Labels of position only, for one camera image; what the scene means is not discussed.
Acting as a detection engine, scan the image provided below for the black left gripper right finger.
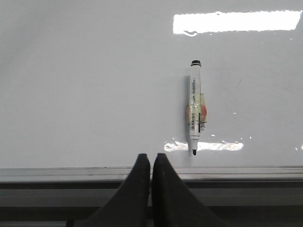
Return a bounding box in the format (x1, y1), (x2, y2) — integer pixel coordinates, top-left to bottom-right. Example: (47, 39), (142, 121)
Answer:
(151, 153), (228, 227)

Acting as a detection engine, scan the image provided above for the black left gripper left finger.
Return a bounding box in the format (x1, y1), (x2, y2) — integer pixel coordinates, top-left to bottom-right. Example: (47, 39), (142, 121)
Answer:
(80, 154), (150, 227)

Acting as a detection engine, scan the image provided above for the white black whiteboard marker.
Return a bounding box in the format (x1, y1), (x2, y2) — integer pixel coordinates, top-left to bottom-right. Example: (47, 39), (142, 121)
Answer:
(187, 60), (207, 156)

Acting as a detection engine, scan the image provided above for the white whiteboard with aluminium frame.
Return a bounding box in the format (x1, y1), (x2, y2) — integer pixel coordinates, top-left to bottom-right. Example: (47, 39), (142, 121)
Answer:
(0, 0), (303, 190)

